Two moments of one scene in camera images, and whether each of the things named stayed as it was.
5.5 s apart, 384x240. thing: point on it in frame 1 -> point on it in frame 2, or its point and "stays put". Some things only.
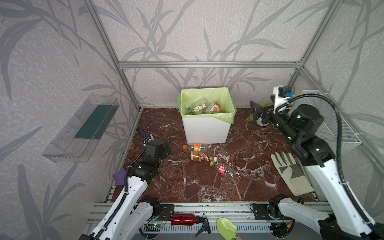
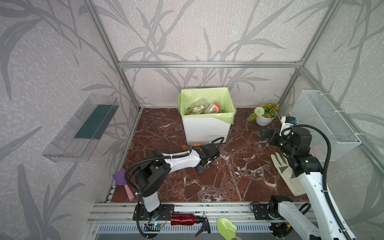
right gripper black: [265, 114] -> [273, 137]
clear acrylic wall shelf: [75, 140] stays put
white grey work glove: [291, 173] stays put
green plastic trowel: [227, 228] stays put
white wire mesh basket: [349, 139] stays put
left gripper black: [149, 142] -> [205, 163]
